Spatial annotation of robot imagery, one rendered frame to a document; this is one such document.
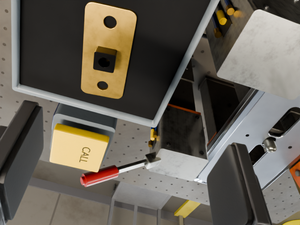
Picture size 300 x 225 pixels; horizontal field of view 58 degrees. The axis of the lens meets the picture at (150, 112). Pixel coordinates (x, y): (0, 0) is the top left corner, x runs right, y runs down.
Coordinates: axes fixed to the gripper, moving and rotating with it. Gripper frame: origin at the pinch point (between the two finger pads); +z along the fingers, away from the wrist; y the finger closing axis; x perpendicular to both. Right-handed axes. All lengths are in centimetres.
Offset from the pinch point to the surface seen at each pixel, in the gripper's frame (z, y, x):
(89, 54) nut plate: 11.8, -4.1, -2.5
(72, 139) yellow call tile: 12.2, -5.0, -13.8
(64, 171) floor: 129, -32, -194
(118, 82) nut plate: 11.8, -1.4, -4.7
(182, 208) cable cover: 127, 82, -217
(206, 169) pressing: 28.2, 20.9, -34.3
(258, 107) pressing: 28.1, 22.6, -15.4
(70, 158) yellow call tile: 12.2, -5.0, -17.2
